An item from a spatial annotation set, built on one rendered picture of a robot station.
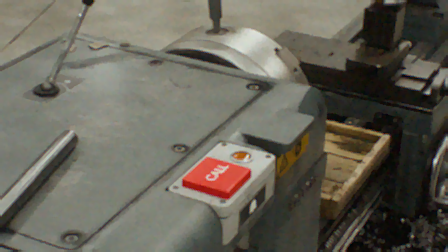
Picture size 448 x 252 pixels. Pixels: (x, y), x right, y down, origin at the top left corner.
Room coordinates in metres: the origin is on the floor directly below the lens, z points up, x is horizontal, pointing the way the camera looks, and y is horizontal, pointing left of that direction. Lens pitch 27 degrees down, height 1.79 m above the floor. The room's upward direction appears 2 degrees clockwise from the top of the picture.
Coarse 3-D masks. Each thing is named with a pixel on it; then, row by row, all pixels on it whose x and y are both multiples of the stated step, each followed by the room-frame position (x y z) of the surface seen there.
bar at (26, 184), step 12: (72, 132) 0.96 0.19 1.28; (60, 144) 0.93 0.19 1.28; (72, 144) 0.95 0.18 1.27; (48, 156) 0.90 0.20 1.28; (60, 156) 0.92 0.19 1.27; (36, 168) 0.87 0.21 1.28; (48, 168) 0.89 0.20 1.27; (24, 180) 0.85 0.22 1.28; (36, 180) 0.86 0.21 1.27; (12, 192) 0.82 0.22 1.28; (24, 192) 0.83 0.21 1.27; (0, 204) 0.80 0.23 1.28; (12, 204) 0.81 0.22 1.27; (0, 216) 0.78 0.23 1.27; (0, 228) 0.78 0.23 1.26
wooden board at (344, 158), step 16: (336, 128) 1.72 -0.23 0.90; (352, 128) 1.71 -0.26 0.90; (336, 144) 1.68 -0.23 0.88; (352, 144) 1.68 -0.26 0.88; (368, 144) 1.68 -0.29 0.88; (384, 144) 1.65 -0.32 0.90; (336, 160) 1.61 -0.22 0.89; (352, 160) 1.61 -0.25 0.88; (368, 160) 1.58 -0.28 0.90; (336, 176) 1.54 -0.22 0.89; (352, 176) 1.51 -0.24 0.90; (336, 192) 1.48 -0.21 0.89; (352, 192) 1.50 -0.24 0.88; (320, 208) 1.43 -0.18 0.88; (336, 208) 1.42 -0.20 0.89
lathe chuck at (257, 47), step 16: (192, 32) 1.43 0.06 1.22; (240, 32) 1.40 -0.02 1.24; (256, 32) 1.41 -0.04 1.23; (240, 48) 1.35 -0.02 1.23; (256, 48) 1.36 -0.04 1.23; (272, 48) 1.38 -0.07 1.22; (256, 64) 1.32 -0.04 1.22; (272, 64) 1.34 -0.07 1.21; (288, 80) 1.34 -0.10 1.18; (304, 80) 1.37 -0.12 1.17
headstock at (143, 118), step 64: (64, 64) 1.21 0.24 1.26; (128, 64) 1.22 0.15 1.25; (192, 64) 1.22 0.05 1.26; (0, 128) 1.01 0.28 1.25; (64, 128) 1.01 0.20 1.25; (128, 128) 1.02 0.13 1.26; (192, 128) 1.02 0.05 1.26; (320, 128) 1.15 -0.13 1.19; (0, 192) 0.86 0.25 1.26; (64, 192) 0.86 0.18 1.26; (128, 192) 0.86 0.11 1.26; (320, 192) 1.17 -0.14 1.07
